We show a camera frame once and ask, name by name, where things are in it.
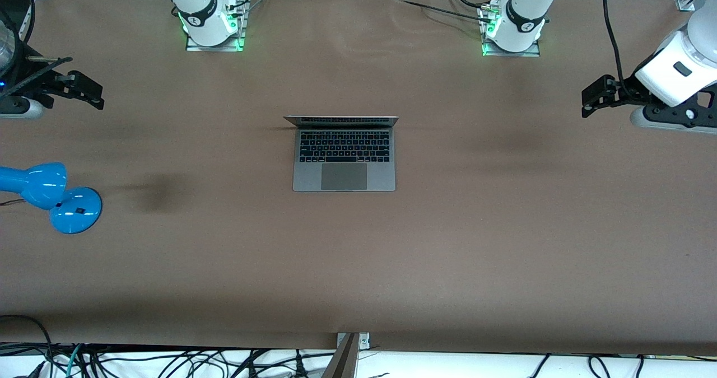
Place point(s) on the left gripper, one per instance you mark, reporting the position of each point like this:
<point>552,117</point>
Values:
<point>626,89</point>

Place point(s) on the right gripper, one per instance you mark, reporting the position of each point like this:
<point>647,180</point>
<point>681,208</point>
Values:
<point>23,74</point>

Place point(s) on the silver laptop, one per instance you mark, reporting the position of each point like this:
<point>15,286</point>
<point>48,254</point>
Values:
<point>344,176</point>

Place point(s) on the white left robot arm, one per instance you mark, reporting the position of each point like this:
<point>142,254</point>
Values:
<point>524,14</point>

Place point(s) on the blue desk lamp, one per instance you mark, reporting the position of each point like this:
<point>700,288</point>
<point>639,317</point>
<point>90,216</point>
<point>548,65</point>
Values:
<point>75,213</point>

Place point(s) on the brown paper table cover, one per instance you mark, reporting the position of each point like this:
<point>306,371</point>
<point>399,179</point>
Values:
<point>358,266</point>

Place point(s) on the black right camera mount bracket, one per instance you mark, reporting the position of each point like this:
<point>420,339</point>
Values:
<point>39,95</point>

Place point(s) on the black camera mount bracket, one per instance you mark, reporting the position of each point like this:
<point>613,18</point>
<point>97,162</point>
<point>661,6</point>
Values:
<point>39,95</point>
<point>672,115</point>

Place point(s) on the black left camera mount bracket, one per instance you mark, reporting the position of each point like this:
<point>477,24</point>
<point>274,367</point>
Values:
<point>672,115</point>

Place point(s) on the aluminium frame rail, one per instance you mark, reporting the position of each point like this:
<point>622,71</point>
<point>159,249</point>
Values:
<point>25,22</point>

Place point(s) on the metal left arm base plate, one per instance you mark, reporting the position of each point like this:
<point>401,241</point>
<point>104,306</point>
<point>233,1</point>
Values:
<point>512,54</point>

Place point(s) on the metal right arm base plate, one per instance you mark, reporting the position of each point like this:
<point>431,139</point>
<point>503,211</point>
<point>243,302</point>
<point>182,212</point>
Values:
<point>215,48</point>

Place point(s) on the metal corner bracket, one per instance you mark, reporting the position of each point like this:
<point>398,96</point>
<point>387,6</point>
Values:
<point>364,341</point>

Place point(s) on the grey diagonal post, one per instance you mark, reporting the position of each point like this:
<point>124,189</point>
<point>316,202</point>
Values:
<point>343,364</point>

